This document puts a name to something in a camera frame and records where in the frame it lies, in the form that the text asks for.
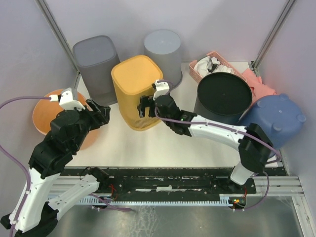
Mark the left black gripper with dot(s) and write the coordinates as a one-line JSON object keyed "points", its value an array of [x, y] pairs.
{"points": [[100, 116]]}

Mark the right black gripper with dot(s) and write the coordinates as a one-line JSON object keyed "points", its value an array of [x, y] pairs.
{"points": [[146, 101]]}

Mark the yellow slatted basket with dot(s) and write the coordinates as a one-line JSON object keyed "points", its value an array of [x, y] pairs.
{"points": [[132, 79]]}

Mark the grey slatted basket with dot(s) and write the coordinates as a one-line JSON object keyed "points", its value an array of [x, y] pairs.
{"points": [[95, 58]]}

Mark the orange round bin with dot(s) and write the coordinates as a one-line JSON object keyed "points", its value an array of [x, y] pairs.
{"points": [[46, 111]]}

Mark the grey round bin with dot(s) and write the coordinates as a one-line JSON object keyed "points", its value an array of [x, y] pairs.
{"points": [[163, 47]]}

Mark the black cylindrical bin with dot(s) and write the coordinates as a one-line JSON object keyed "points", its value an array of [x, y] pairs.
{"points": [[222, 97]]}

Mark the blue plastic bucket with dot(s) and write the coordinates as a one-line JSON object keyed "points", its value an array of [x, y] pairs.
{"points": [[279, 117]]}

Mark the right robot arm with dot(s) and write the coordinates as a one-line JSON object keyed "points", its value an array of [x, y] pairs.
{"points": [[251, 142]]}

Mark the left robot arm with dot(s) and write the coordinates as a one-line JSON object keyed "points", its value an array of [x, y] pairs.
{"points": [[35, 215]]}

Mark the pink plastic tray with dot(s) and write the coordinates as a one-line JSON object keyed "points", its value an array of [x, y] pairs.
{"points": [[198, 77]]}

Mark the white cloth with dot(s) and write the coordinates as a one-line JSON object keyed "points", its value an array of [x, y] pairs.
{"points": [[208, 66]]}

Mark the pink cloth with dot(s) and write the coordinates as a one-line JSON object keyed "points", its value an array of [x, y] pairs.
{"points": [[257, 87]]}

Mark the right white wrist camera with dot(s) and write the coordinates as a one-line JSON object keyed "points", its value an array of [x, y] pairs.
{"points": [[161, 87]]}

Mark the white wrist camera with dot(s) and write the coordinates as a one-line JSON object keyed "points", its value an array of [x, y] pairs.
{"points": [[67, 99], [161, 87]]}

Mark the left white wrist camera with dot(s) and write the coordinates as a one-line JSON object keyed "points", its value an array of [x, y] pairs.
{"points": [[67, 99]]}

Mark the right aluminium frame post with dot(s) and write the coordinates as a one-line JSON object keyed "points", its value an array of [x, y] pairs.
{"points": [[277, 26]]}

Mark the aluminium frame post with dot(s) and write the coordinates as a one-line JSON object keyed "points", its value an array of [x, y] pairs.
{"points": [[44, 7], [277, 26]]}

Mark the left aluminium frame post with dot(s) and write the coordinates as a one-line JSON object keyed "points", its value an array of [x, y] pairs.
{"points": [[44, 7]]}

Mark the white slotted cable duct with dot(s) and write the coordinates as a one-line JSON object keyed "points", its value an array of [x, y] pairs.
{"points": [[173, 199]]}

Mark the aluminium rail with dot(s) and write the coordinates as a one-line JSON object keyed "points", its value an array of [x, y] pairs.
{"points": [[274, 186]]}

